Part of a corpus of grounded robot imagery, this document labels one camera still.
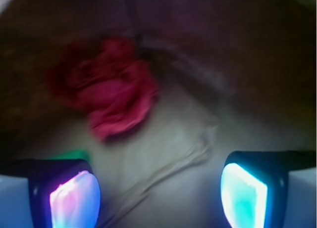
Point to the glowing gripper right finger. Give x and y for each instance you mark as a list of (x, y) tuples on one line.
[(273, 189)]

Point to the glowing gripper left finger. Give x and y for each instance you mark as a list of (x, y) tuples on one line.
[(48, 194)]

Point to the red paper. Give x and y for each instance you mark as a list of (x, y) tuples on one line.
[(115, 89)]

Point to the green rectangular block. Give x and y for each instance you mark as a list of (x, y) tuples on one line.
[(72, 155)]

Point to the brown paper bag tray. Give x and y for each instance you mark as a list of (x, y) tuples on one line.
[(233, 75)]

